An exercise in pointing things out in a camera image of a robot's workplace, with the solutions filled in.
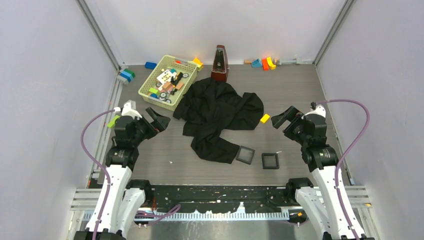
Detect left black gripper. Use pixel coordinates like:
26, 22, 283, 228
131, 107, 170, 147

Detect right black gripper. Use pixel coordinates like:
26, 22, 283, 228
271, 105, 310, 146

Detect black garment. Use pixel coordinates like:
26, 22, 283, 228
173, 77, 264, 164

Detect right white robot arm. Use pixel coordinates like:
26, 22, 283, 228
270, 102, 370, 240

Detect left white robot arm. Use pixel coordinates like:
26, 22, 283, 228
73, 100, 171, 240

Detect yellow block on table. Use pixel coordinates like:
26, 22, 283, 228
260, 113, 271, 124

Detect nine of spades card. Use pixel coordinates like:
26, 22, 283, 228
156, 68, 177, 84

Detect lime green block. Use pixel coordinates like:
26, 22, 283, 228
107, 115, 121, 129

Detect light green plastic basket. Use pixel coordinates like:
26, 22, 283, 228
138, 55, 198, 112

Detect yellow curved block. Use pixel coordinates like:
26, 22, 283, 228
266, 57, 276, 70

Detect yellow black screwdriver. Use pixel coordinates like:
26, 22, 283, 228
171, 72, 184, 88

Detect red orange block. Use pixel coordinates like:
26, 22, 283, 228
261, 58, 269, 71

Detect blue green stacked blocks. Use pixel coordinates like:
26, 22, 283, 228
116, 68, 136, 85

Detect light blue toy block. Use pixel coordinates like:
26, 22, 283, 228
251, 58, 263, 68

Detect yellow orange block stack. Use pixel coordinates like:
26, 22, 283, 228
192, 57, 204, 72

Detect brown wooden metronome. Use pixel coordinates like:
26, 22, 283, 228
210, 44, 229, 82

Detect right black square frame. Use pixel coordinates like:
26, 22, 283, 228
261, 152, 280, 170

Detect black square frame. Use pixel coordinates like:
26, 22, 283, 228
235, 145, 255, 165
261, 152, 280, 170

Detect left black square frame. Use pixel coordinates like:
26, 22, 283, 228
235, 145, 255, 165

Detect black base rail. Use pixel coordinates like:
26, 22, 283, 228
141, 185, 300, 214

